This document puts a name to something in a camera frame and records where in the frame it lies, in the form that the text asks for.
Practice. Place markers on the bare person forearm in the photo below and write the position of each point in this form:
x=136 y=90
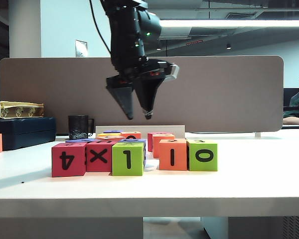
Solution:
x=292 y=120

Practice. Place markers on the purple block G and 8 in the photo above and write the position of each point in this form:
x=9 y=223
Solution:
x=76 y=141

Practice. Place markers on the yellow block L and picture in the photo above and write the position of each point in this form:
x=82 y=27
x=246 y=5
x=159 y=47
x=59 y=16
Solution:
x=105 y=135

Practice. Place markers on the yellow patterned box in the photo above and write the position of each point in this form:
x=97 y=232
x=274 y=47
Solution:
x=20 y=109

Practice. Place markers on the framed wall sign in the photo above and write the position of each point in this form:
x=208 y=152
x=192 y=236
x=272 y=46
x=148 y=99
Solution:
x=81 y=48

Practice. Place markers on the orange block 2 and I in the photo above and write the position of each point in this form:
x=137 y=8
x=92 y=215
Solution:
x=182 y=160

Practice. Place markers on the orange block 3 and Y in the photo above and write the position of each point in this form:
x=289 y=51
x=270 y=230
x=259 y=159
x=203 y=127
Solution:
x=155 y=147

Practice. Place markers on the orange block Q and L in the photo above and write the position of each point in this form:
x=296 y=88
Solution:
x=124 y=135

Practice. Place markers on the green block 0 and W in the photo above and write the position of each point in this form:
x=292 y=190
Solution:
x=201 y=167

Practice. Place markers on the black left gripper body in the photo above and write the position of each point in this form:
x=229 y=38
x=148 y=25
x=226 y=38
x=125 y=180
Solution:
x=139 y=72

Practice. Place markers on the white divider foot bracket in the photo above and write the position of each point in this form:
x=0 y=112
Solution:
x=257 y=135

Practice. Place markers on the black mug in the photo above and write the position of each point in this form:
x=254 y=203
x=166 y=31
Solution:
x=77 y=125

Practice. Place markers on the red led ceiling sign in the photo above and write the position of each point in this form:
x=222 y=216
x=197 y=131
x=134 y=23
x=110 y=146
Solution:
x=194 y=42

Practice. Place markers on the grey under-desk cabinet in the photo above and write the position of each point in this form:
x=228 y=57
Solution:
x=264 y=227

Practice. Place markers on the dark computer monitor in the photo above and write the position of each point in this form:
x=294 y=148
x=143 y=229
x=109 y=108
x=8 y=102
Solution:
x=290 y=97

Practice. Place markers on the purple block 9 and N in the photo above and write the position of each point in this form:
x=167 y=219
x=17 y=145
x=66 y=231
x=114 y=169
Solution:
x=113 y=131

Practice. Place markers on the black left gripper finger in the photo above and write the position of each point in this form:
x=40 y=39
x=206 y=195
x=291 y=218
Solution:
x=147 y=99
x=124 y=102

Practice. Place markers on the red block numeral 4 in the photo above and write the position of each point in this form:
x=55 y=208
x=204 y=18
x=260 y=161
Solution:
x=79 y=169

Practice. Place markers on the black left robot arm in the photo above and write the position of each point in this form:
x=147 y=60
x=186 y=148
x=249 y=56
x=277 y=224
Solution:
x=124 y=30

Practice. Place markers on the green block 1 and C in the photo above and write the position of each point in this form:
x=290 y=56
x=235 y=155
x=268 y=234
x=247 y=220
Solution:
x=137 y=169

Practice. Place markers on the brown desk divider panel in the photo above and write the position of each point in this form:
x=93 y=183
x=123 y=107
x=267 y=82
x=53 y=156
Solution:
x=214 y=94

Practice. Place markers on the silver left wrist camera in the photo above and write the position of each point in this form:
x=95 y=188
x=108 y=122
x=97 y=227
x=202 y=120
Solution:
x=174 y=72

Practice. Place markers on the red block X and U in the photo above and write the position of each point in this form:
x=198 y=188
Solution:
x=110 y=166

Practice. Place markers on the navy hard case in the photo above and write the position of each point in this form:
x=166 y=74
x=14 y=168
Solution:
x=22 y=132

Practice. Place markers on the ceiling air vent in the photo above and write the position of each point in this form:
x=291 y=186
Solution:
x=239 y=15

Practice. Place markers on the orange block letter C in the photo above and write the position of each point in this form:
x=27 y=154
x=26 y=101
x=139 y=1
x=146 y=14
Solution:
x=107 y=138

